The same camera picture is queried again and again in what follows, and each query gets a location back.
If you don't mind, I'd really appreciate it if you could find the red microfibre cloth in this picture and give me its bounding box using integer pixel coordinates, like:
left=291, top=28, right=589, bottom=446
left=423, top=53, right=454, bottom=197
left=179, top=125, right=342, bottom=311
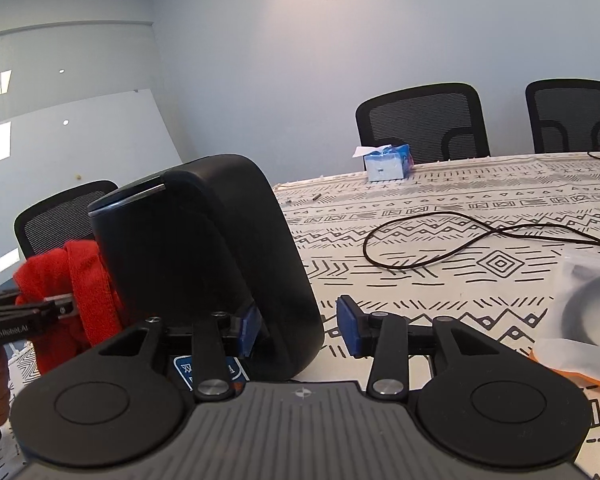
left=14, top=240, right=140, bottom=375

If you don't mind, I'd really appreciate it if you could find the black electric kettle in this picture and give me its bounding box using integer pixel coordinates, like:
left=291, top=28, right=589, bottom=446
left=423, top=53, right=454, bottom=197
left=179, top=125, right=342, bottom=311
left=87, top=154, right=324, bottom=380

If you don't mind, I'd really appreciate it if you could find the black mesh chair left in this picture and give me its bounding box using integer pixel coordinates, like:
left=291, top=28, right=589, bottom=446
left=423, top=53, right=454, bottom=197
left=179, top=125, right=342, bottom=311
left=14, top=180, right=118, bottom=259

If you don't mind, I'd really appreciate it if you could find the black mesh chair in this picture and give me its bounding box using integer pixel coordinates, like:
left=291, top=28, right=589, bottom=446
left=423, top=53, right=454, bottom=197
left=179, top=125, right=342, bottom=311
left=14, top=180, right=118, bottom=259
left=524, top=78, right=600, bottom=154
left=355, top=82, right=491, bottom=164

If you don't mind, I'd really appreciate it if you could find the white whiteboard on stand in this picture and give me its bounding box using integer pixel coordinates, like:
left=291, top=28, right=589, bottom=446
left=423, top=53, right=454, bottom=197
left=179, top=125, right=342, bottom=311
left=0, top=90, right=181, bottom=285

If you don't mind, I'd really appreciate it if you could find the blue tissue box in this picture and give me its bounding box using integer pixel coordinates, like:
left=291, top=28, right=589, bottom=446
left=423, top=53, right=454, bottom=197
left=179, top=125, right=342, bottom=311
left=352, top=144, right=414, bottom=183

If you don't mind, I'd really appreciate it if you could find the black mesh chair middle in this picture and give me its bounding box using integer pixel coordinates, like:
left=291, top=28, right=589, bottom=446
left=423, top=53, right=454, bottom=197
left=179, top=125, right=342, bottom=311
left=355, top=82, right=491, bottom=164

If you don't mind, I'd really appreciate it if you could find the black mesh chair right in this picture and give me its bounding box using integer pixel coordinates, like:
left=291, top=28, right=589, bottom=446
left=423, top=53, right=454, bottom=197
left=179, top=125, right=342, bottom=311
left=524, top=78, right=600, bottom=154

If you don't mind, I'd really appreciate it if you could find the plastic bag with black ring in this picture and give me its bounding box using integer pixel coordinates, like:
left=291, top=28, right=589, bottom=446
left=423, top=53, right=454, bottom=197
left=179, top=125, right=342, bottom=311
left=531, top=252, right=600, bottom=386

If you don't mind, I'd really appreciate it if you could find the black cable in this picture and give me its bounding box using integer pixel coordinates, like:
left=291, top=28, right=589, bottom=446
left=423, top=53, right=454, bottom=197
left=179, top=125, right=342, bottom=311
left=362, top=210, right=600, bottom=271

